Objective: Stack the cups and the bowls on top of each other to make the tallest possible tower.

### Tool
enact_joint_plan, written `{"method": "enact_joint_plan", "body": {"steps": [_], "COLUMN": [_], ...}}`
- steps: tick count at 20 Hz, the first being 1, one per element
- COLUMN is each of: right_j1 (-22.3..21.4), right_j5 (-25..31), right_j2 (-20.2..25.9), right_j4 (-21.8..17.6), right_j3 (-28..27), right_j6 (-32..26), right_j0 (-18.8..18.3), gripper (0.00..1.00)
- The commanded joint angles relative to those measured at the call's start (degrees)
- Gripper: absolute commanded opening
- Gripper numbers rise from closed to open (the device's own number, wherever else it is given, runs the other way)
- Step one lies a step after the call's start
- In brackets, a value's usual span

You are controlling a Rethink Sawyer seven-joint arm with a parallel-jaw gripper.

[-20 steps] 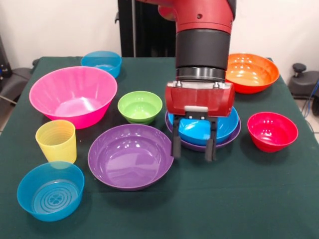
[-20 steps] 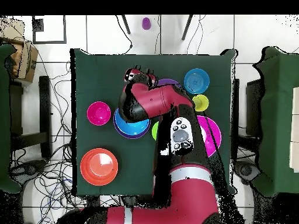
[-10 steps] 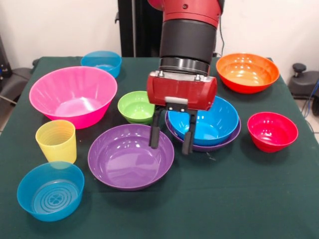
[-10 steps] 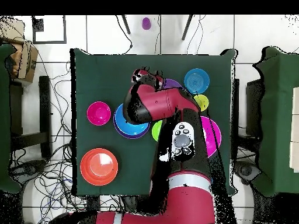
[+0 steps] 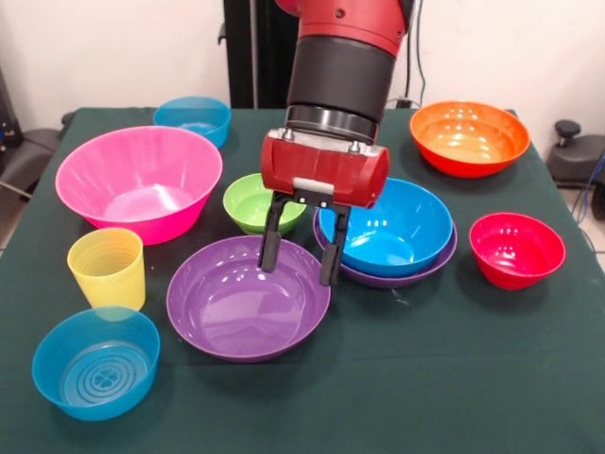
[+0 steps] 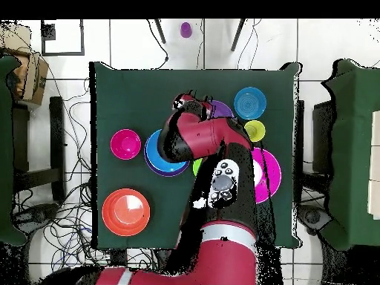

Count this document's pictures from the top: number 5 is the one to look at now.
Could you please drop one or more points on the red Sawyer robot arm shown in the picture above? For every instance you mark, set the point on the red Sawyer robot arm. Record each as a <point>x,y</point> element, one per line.
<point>345,71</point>

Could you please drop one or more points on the small pink-red bowl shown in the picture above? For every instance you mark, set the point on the small pink-red bowl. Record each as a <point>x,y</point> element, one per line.
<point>515,255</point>

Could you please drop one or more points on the small green bowl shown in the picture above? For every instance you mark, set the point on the small green bowl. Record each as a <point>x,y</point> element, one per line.
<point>241,203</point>

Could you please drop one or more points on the translucent yellow cup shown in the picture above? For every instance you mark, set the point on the translucent yellow cup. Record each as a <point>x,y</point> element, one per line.
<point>106,269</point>

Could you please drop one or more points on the translucent blue small bowl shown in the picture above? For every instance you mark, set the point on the translucent blue small bowl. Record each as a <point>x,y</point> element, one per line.
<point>94,373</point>
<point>208,125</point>

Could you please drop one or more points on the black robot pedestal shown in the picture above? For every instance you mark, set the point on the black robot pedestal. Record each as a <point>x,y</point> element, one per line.
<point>269,52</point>

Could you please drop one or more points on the orange bowl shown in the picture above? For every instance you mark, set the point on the orange bowl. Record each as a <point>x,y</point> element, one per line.
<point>468,142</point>

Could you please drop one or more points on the dark green table cloth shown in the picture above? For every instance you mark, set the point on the dark green table cloth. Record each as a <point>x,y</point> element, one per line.
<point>331,331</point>

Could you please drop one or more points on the large pink bowl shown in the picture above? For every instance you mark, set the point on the large pink bowl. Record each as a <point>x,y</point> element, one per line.
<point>142,179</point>

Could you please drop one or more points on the black equipment box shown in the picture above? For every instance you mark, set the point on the black equipment box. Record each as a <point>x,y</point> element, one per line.
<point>8,123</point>

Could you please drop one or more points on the purple bowl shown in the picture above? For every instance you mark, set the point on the purple bowl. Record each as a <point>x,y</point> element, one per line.
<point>246,312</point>
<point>402,282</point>

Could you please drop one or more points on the black grey chair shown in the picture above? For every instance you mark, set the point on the black grey chair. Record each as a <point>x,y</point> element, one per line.
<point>574,156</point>
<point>26,158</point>

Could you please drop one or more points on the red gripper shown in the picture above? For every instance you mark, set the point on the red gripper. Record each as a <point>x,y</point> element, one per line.
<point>326,165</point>

